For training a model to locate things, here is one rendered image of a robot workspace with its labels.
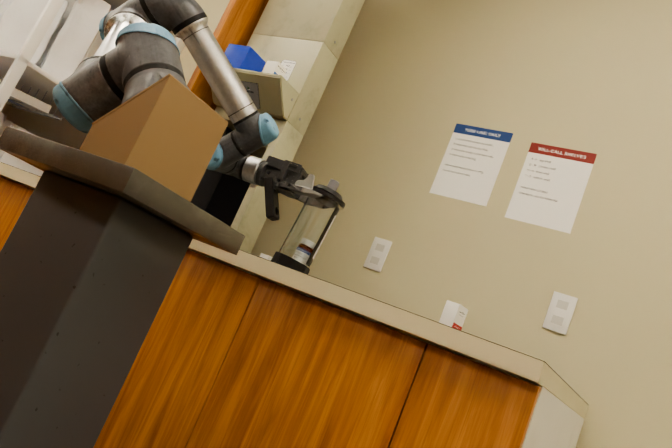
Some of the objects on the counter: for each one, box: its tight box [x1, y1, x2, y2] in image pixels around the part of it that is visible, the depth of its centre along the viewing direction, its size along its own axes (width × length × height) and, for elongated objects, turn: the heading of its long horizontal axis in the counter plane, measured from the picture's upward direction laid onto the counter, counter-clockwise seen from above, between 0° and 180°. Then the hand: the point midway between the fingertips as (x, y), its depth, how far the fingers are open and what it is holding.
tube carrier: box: [278, 186, 345, 268], centre depth 169 cm, size 11×11×21 cm
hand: (323, 203), depth 170 cm, fingers closed on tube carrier, 10 cm apart
